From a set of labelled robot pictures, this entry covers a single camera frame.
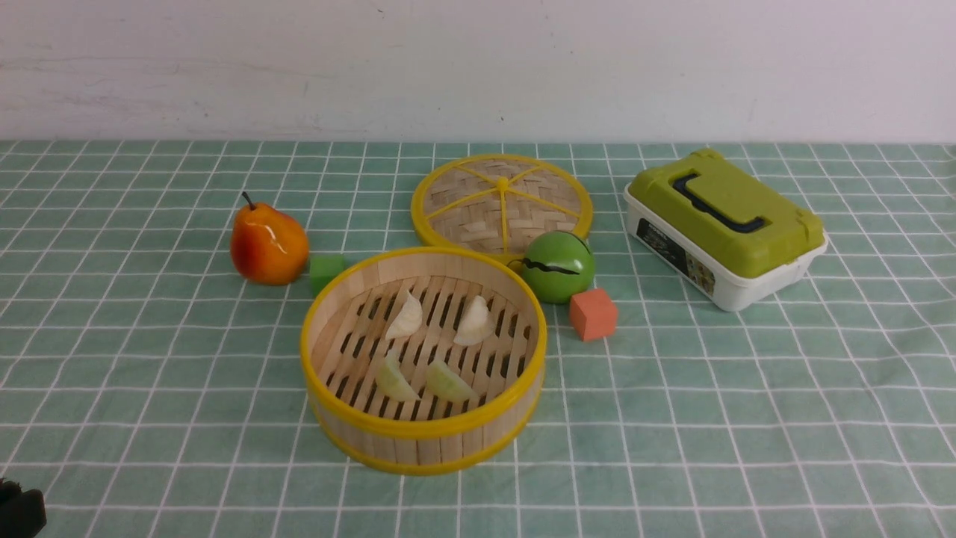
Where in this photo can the pale green dumpling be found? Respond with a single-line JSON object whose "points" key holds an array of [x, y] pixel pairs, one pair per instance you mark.
{"points": [[448, 386], [391, 381]]}

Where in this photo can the white dumpling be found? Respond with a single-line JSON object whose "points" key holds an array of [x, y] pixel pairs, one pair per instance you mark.
{"points": [[476, 324], [408, 320]]}

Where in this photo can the green toy apple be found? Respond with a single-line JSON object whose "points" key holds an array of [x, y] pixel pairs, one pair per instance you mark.
{"points": [[557, 265]]}

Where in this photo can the orange foam cube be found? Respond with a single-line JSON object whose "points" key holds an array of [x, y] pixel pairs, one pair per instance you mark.
{"points": [[593, 314]]}

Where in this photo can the bamboo steamer tray yellow rim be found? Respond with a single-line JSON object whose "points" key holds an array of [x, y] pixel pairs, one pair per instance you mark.
{"points": [[343, 341]]}

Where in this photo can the woven bamboo steamer lid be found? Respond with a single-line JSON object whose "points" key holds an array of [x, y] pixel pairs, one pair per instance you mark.
{"points": [[496, 204]]}

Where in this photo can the green lid white plastic box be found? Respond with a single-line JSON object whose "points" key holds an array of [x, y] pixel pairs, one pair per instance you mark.
{"points": [[731, 236]]}

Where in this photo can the small green foam cube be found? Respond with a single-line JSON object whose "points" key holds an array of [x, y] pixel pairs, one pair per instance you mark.
{"points": [[323, 268]]}

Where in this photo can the orange red toy pear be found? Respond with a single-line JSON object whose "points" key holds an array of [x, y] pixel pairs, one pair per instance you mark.
{"points": [[267, 246]]}

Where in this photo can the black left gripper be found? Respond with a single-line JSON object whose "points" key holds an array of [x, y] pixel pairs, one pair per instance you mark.
{"points": [[23, 512]]}

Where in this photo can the green checkered tablecloth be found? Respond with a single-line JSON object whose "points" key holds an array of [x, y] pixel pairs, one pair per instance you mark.
{"points": [[149, 391]]}

